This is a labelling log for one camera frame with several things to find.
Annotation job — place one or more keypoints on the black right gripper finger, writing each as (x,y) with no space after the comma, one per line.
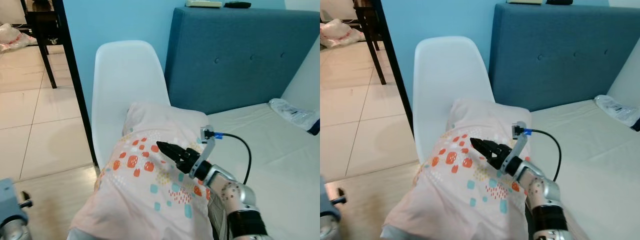
(172,148)
(483,151)
(485,144)
(171,156)

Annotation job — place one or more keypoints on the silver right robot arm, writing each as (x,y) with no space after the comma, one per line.
(542,195)
(235,195)

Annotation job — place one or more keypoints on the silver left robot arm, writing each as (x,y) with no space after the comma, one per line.
(327,230)
(10,232)

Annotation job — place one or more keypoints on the pink patterned pillow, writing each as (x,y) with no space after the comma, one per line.
(145,200)
(450,200)

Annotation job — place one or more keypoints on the white plastic shell chair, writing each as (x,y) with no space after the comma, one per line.
(445,70)
(125,75)

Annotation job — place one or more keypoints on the white pillow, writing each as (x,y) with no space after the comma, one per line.
(305,80)
(627,80)

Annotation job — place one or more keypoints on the white bed mattress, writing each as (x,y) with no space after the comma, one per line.
(280,175)
(600,175)

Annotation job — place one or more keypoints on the clear plastic bag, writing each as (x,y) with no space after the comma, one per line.
(617,109)
(292,112)

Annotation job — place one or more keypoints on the blue upholstered headboard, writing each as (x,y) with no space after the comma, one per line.
(240,60)
(560,55)

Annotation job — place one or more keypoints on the white remote control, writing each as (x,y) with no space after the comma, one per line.
(202,4)
(524,1)

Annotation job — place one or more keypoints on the black remote control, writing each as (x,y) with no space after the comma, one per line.
(560,2)
(237,5)

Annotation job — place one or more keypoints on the pink plastic bag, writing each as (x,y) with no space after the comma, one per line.
(340,34)
(15,37)

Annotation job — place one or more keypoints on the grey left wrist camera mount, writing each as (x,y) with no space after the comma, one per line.
(326,197)
(10,200)

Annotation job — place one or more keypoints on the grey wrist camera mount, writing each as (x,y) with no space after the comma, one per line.
(517,145)
(209,145)
(326,197)
(10,200)

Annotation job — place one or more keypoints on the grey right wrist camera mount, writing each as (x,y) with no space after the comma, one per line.
(517,145)
(209,145)

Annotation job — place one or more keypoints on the black door frame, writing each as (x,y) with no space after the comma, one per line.
(72,75)
(392,65)

